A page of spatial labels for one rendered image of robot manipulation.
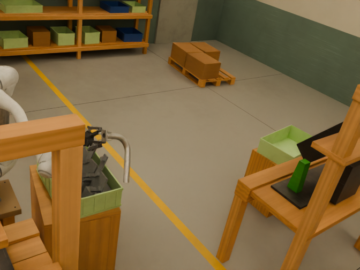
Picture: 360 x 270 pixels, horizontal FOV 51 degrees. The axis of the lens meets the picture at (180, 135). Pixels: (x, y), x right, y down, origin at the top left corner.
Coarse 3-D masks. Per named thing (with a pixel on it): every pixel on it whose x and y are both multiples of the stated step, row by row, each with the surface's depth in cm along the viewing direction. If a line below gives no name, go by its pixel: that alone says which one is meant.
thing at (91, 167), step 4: (92, 144) 273; (96, 144) 273; (92, 152) 275; (88, 156) 277; (92, 156) 275; (92, 160) 273; (84, 164) 278; (88, 164) 275; (92, 164) 272; (96, 164) 270; (84, 168) 277; (88, 168) 274; (92, 168) 272; (96, 168) 270; (84, 172) 276; (92, 172) 271; (84, 184) 268; (88, 184) 270; (84, 188) 270
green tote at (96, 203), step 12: (96, 156) 293; (48, 180) 266; (108, 180) 281; (48, 192) 270; (108, 192) 258; (120, 192) 265; (84, 204) 251; (96, 204) 258; (108, 204) 264; (120, 204) 270; (84, 216) 257
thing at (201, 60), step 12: (180, 48) 732; (192, 48) 741; (204, 48) 753; (168, 60) 772; (180, 60) 737; (192, 60) 701; (204, 60) 691; (216, 60) 702; (180, 72) 742; (192, 72) 707; (204, 72) 683; (216, 72) 700; (204, 84) 693; (216, 84) 710
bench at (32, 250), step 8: (32, 240) 222; (40, 240) 223; (8, 248) 215; (16, 248) 216; (24, 248) 216; (32, 248) 217; (40, 248) 218; (16, 256) 211; (24, 256) 212; (32, 256) 213; (40, 256) 214; (48, 256) 214; (16, 264) 206; (24, 264) 207; (32, 264) 208; (40, 264) 209; (48, 264) 210
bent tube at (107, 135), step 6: (102, 132) 185; (102, 138) 185; (108, 138) 185; (114, 138) 188; (120, 138) 190; (126, 144) 192; (126, 150) 193; (126, 156) 192; (126, 162) 192; (126, 168) 191; (126, 174) 191; (126, 180) 190
